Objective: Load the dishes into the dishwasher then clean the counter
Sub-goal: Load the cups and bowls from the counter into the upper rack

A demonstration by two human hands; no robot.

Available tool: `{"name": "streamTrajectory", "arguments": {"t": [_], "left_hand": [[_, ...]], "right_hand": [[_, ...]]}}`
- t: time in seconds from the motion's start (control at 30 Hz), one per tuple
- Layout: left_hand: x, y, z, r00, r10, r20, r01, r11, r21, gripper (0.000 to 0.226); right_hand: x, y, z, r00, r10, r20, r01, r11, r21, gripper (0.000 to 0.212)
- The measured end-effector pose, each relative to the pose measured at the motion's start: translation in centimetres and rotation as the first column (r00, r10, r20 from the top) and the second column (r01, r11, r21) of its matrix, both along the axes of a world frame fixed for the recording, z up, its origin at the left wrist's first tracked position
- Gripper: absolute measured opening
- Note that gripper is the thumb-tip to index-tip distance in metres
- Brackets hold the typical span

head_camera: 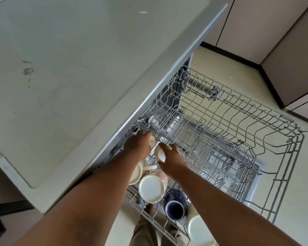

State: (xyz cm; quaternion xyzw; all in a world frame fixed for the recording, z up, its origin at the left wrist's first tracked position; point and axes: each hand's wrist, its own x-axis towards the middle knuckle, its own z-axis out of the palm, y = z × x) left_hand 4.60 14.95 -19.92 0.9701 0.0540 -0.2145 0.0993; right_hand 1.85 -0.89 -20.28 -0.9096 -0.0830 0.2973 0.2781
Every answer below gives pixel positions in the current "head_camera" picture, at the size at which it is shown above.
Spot person's left hand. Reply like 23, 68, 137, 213
123, 132, 156, 162

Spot person's right hand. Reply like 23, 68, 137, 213
156, 143, 190, 181

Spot plain cream mug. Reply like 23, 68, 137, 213
129, 159, 157, 186

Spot red flower print mug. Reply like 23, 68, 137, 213
138, 168, 169, 204

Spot dark blue cup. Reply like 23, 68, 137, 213
164, 189, 188, 221

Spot wire dish rack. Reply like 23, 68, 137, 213
167, 118, 262, 203

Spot cream diamond pattern mug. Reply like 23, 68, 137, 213
186, 202, 217, 246

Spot grey wire cup rack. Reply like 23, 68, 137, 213
110, 66, 305, 246

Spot silver dishwasher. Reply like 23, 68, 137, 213
0, 0, 267, 216

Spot person's right forearm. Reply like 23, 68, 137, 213
173, 167, 308, 246

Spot person's left forearm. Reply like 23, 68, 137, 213
14, 151, 144, 246

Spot person's khaki trousers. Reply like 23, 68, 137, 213
132, 217, 170, 246

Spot beige base cabinet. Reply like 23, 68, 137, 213
200, 0, 308, 123

